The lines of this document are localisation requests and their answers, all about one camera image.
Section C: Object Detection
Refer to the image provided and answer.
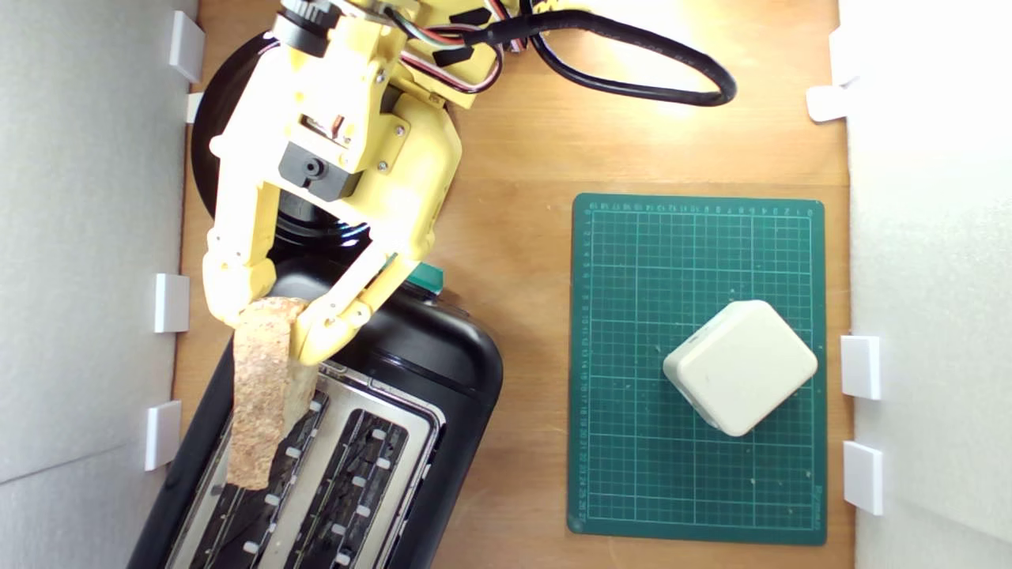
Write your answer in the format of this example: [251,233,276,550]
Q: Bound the black cable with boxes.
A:
[459,0,738,107]

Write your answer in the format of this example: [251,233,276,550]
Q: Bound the black plate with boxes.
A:
[191,33,376,247]

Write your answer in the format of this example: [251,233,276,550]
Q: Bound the gripper camera board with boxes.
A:
[273,0,342,58]

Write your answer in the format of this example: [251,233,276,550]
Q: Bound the green cutting mat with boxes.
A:
[567,194,828,546]

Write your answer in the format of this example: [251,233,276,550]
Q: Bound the white block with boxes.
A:
[663,300,819,438]

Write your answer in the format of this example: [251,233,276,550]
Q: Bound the green toaster lever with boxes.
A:
[387,253,445,297]

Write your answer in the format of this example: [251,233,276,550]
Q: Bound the black two-slot toaster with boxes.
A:
[126,254,504,569]

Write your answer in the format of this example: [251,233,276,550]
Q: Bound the brown bread slice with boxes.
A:
[228,296,321,491]

